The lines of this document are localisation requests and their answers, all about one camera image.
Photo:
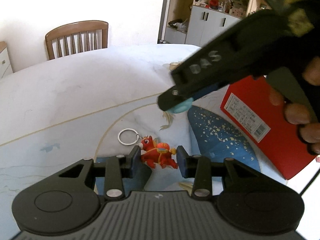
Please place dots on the low white drawer cabinet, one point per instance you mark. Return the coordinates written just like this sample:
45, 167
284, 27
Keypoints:
5, 64

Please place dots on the light blue round object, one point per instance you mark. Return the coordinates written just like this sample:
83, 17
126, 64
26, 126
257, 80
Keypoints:
181, 107

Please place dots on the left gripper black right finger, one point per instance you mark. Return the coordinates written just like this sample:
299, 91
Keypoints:
199, 168

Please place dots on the wooden slat-back chair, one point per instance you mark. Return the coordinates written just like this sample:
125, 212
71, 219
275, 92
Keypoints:
77, 37

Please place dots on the white cabinet wall unit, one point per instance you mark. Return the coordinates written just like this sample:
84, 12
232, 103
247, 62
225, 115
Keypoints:
197, 22

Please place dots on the small beige blocks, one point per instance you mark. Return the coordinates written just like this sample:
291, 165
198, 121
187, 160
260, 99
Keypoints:
174, 65

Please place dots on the person's right hand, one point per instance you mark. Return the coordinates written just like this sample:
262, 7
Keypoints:
298, 114

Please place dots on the red toy horse keychain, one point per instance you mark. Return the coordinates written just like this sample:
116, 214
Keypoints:
154, 152

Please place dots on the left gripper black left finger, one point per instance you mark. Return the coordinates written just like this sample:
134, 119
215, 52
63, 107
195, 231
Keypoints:
120, 172

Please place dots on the blue speckled cap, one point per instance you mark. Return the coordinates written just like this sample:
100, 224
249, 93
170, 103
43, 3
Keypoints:
215, 138

